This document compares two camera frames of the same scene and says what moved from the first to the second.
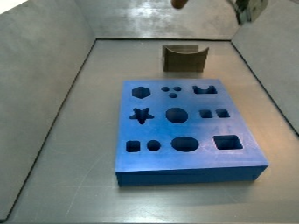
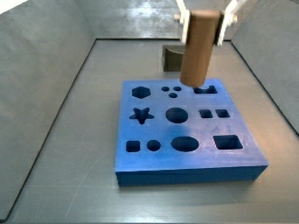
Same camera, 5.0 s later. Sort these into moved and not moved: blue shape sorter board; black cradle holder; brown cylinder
Moved: brown cylinder
Not moved: black cradle holder; blue shape sorter board
